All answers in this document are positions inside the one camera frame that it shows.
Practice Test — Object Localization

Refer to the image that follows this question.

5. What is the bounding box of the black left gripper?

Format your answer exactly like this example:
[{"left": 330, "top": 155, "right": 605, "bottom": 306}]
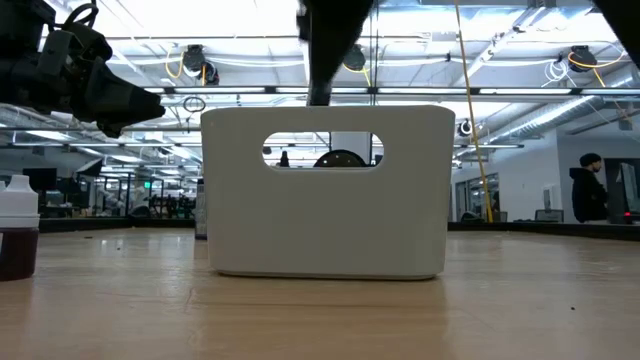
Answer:
[{"left": 0, "top": 19, "right": 166, "bottom": 139}]

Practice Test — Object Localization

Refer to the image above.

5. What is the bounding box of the small white-capped dropper bottle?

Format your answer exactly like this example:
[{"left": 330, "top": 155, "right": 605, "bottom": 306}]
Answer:
[{"left": 0, "top": 174, "right": 40, "bottom": 282}]

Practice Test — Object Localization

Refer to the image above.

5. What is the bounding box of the light grey plastic bin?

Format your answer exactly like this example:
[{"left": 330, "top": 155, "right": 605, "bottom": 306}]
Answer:
[{"left": 200, "top": 104, "right": 456, "bottom": 281}]

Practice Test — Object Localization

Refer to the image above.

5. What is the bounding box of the person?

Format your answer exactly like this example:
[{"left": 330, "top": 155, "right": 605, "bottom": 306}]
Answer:
[{"left": 568, "top": 152, "right": 610, "bottom": 225}]

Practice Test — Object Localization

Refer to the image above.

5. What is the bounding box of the black monitor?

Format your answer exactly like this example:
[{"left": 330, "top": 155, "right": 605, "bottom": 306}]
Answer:
[{"left": 603, "top": 157, "right": 640, "bottom": 225}]

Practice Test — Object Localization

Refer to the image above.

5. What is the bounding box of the yellow hanging cable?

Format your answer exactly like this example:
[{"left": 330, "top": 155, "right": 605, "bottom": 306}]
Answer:
[{"left": 452, "top": 0, "right": 495, "bottom": 225}]

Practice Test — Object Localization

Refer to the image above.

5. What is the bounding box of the black aluminium table frame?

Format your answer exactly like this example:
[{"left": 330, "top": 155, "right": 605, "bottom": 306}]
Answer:
[{"left": 38, "top": 216, "right": 640, "bottom": 242}]

